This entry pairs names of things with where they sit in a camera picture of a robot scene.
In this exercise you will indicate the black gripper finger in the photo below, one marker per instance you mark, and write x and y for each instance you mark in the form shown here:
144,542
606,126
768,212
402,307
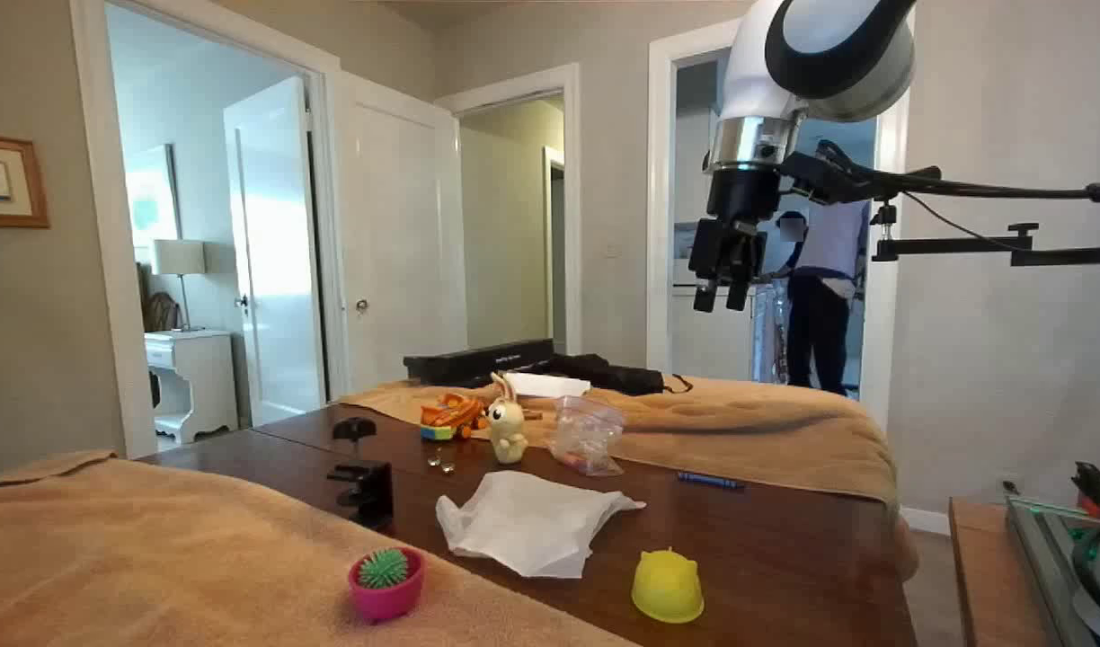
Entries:
739,297
706,297

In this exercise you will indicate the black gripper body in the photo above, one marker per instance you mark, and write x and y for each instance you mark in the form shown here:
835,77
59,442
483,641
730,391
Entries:
727,245

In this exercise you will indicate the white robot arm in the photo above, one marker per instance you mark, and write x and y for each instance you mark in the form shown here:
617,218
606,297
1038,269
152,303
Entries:
792,59

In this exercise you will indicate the black bag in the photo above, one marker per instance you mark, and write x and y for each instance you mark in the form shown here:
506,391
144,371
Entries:
606,374

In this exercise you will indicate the clear plastic bag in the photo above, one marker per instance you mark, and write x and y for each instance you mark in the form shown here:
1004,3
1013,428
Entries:
582,436

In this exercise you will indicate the person in background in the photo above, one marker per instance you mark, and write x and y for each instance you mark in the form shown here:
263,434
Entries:
821,284

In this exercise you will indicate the tan towel far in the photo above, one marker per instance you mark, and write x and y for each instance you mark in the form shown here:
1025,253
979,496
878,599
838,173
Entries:
755,434

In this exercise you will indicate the tan towel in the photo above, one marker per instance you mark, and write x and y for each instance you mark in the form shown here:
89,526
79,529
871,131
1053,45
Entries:
755,434
103,551

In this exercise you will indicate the white paper box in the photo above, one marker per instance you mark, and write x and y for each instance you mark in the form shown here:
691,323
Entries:
544,387

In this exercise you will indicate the black keyboard case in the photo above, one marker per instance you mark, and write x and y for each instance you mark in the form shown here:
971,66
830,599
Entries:
481,366

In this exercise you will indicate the orange toy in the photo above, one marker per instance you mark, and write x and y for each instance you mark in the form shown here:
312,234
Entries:
453,420

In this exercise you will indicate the white crumpled cloth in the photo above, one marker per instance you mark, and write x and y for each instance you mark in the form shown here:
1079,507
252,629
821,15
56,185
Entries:
532,526

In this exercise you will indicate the yellow silicone cup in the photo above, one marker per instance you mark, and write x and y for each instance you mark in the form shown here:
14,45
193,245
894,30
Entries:
665,586

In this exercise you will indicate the white door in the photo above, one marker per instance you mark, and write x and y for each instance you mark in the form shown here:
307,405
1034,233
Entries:
402,284

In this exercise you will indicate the green spiky ball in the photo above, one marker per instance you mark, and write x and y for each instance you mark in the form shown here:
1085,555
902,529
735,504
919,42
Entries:
381,569

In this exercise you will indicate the pink bowl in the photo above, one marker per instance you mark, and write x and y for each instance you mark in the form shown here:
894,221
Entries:
381,604

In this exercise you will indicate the white side table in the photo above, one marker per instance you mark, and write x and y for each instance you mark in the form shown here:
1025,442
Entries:
193,387

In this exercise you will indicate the table lamp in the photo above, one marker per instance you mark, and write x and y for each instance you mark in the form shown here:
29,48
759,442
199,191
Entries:
181,260

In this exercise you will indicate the tan towel near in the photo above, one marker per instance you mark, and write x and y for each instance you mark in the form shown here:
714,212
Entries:
103,551

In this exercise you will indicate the black clamp mount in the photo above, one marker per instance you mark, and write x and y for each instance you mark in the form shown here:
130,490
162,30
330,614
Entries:
364,482

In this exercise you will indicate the framed picture brown frame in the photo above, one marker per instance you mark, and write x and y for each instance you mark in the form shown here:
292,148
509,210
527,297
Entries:
24,202

